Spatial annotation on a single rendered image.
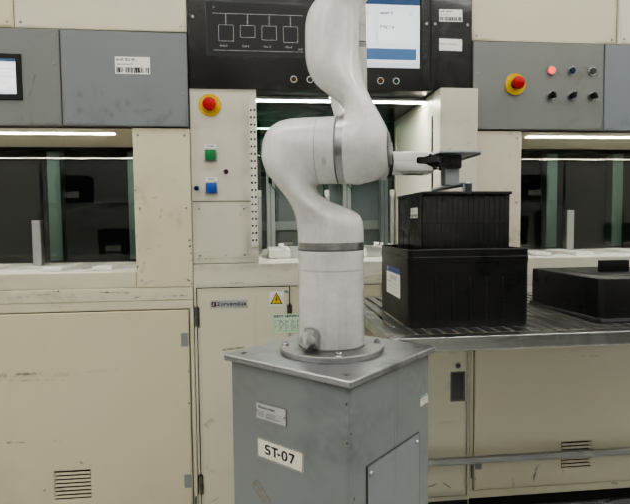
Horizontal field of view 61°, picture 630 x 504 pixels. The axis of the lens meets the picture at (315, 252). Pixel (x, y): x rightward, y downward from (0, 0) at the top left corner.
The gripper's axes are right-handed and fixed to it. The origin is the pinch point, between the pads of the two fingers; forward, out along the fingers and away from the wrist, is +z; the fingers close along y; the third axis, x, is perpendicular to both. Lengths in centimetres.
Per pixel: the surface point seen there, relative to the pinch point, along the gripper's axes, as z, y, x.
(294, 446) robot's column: -41, 41, -51
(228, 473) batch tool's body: -57, -39, -93
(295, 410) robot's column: -41, 41, -45
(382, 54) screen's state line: -8, -39, 38
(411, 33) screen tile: 1, -39, 44
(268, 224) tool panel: -43, -123, -15
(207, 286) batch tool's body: -63, -38, -33
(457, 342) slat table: -6.5, 22.9, -38.8
